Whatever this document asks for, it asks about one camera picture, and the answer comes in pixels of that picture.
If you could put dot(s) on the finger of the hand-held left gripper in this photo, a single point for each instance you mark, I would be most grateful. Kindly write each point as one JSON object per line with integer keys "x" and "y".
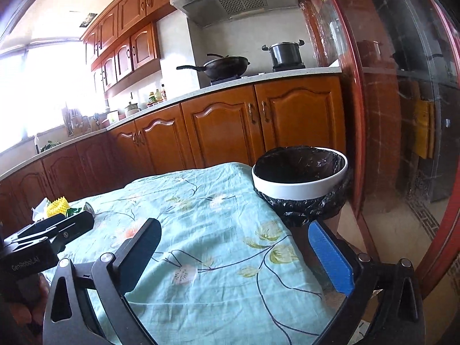
{"x": 72, "y": 237}
{"x": 72, "y": 221}

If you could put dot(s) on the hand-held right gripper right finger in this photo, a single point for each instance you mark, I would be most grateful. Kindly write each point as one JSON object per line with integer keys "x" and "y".
{"x": 332, "y": 258}

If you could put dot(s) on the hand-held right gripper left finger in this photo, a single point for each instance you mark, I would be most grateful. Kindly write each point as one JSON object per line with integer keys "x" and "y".
{"x": 140, "y": 255}

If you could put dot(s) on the yellow green snack wrapper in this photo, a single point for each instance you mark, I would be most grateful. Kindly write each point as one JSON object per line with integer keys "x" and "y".
{"x": 73, "y": 211}

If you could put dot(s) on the white bin with black bag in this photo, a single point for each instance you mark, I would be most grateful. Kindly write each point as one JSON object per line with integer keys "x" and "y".
{"x": 298, "y": 188}

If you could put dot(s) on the person's left hand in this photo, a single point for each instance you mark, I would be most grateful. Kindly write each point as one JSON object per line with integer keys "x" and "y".
{"x": 25, "y": 305}

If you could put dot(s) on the yellow foam fruit net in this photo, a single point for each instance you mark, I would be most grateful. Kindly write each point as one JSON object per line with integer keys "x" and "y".
{"x": 57, "y": 206}

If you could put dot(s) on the white crumpled tissue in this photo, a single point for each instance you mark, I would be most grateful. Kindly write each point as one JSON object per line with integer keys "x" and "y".
{"x": 38, "y": 211}

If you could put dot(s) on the teal floral tablecloth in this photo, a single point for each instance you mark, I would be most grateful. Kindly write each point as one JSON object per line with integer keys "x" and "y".
{"x": 215, "y": 258}

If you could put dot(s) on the green potted plant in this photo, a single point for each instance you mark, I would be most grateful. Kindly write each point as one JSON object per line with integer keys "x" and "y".
{"x": 50, "y": 146}

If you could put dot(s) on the utensil rack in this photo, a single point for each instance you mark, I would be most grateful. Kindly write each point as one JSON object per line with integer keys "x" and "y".
{"x": 79, "y": 122}

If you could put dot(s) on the light green bowl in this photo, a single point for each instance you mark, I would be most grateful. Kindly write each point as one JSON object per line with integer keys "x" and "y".
{"x": 112, "y": 116}

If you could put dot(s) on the ceramic pot with lid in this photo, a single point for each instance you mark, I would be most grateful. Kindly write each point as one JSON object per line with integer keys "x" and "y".
{"x": 132, "y": 109}

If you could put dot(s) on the kitchen window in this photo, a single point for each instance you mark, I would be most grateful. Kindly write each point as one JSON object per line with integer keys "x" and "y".
{"x": 46, "y": 90}

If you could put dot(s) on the yellow lid jar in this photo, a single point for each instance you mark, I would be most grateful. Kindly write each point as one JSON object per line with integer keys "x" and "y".
{"x": 151, "y": 97}

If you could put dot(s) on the wooden base cabinets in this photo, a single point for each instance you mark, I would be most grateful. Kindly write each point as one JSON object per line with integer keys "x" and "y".
{"x": 222, "y": 129}

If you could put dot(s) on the red framed glass door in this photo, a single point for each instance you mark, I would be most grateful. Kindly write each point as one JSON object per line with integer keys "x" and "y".
{"x": 377, "y": 115}

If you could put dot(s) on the dark sauce bottle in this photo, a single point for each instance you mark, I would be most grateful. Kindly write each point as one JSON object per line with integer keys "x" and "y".
{"x": 164, "y": 92}

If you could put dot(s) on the yellow board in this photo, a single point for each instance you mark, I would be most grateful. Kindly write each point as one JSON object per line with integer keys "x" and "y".
{"x": 424, "y": 129}

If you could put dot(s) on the white kitchen countertop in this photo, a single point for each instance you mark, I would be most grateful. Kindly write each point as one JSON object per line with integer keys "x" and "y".
{"x": 179, "y": 99}

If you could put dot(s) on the black gas stove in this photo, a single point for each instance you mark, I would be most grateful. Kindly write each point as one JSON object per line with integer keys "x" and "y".
{"x": 230, "y": 79}

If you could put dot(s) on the dark ceiling panel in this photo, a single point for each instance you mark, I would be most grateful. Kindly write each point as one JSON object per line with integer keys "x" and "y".
{"x": 88, "y": 19}

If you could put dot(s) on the black wok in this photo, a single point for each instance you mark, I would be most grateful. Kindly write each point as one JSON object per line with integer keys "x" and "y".
{"x": 226, "y": 66}

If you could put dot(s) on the steel pot with lid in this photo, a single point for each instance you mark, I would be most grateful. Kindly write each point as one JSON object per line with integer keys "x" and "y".
{"x": 284, "y": 55}

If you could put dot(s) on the wooden wall cabinets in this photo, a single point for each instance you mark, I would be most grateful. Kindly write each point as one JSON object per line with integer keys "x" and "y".
{"x": 136, "y": 3}

